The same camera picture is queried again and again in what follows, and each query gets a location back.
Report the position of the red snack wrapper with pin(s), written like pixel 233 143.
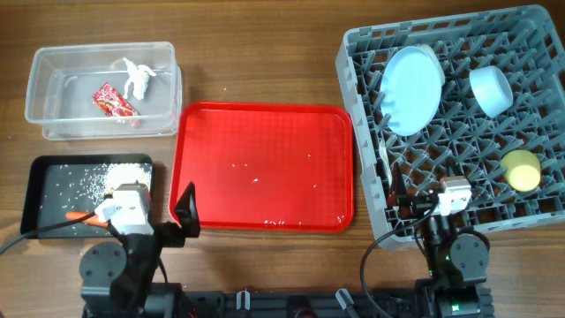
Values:
pixel 112 104

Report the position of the red plastic tray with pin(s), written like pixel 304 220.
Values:
pixel 266 167

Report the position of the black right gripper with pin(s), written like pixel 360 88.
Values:
pixel 415 205

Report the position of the spilled white rice pile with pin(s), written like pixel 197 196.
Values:
pixel 82 187

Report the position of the light blue bowl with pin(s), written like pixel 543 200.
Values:
pixel 491 89

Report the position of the orange carrot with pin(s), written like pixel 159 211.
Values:
pixel 86 218

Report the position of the black tray bin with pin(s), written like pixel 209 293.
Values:
pixel 43 216

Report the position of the light blue plate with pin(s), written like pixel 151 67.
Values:
pixel 412 91

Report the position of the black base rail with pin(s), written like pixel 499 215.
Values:
pixel 341 303

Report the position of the white tissue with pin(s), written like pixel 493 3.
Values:
pixel 139 75

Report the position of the grey dishwasher rack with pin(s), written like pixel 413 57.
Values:
pixel 524 44

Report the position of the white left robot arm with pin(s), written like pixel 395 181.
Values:
pixel 118 276

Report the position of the clear plastic bin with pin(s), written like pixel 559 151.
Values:
pixel 63 80

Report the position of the white plastic spoon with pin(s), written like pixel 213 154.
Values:
pixel 383 153

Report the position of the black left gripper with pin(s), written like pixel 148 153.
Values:
pixel 169 230

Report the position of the yellow plastic cup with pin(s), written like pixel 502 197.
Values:
pixel 523 170

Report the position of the mint green bowl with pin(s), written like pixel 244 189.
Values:
pixel 430 52

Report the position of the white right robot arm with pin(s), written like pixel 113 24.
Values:
pixel 457 259

